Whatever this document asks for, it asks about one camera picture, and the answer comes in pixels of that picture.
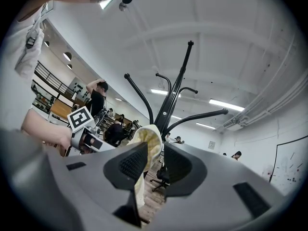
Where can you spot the white conduit pipes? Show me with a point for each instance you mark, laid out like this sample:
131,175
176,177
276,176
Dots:
264,107

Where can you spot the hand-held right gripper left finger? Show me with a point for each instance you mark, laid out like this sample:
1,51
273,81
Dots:
96,189

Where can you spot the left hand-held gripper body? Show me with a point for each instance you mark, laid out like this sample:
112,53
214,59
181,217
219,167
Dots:
80,119

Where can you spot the person's white shirt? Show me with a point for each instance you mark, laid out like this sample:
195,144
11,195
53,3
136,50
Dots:
24,56

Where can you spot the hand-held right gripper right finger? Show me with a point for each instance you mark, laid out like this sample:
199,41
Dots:
216,189

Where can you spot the black coat rack stand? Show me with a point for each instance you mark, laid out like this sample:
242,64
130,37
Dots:
173,97

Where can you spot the whiteboard on black stand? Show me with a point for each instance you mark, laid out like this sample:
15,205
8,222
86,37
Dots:
288,167

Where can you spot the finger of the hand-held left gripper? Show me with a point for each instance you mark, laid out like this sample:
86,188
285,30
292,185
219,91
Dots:
104,147

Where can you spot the person's left hand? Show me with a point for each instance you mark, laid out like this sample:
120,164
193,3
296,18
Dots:
65,141

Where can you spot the black office chair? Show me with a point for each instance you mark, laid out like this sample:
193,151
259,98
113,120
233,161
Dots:
163,174

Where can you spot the yellow clothes garment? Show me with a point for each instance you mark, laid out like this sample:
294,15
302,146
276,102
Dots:
151,138

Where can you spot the black metal railing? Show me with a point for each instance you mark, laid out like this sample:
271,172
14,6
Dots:
53,79

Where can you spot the wooden table white frame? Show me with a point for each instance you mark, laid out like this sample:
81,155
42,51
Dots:
60,109

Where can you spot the person's left forearm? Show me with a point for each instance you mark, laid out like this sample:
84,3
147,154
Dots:
38,126

